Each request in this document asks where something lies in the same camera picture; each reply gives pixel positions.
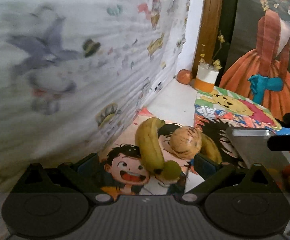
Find striped tan melon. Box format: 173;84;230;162
169;126;202;160

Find yellow bear drawing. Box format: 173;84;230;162
193;86;290;133

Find yellow banana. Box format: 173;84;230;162
135;117;166;175

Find dried yellow flowers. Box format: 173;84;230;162
199;31;226;70

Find brownish green grape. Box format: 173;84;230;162
161;160;181;180

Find dark spotted banana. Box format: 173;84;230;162
200;134;223;164

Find small orange round fruit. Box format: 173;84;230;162
177;69;193;84

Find brown wooden door frame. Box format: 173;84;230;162
191;0;225;80

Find metal tray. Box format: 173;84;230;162
226;127;290;180

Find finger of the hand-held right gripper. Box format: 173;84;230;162
267;135;290;152

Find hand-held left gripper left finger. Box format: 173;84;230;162
11;153;114;204

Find white cartoon printed blanket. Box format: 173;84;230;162
0;0;193;198

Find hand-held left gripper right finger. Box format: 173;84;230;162
176;153;282;204

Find orange cartoon boys drawing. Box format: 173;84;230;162
99;106;198;195

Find girl in orange dress painting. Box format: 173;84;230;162
218;0;290;120

